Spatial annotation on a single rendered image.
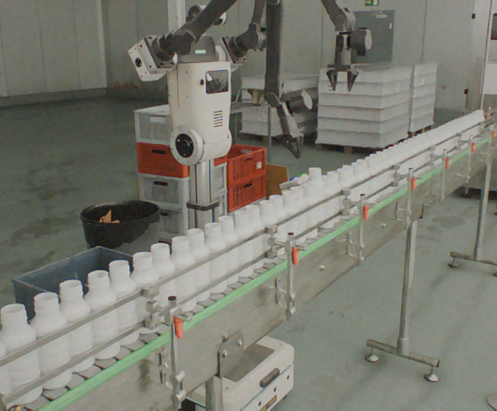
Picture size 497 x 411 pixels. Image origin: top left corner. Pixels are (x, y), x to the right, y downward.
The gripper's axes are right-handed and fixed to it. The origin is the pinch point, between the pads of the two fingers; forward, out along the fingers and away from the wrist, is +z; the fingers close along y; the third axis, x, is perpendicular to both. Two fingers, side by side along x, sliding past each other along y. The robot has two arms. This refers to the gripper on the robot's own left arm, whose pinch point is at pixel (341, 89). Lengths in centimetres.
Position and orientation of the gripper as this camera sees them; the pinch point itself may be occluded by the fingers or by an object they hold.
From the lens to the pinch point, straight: 220.7
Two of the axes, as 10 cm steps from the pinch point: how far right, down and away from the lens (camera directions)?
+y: -8.3, -1.5, 5.4
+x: -5.6, 2.4, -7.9
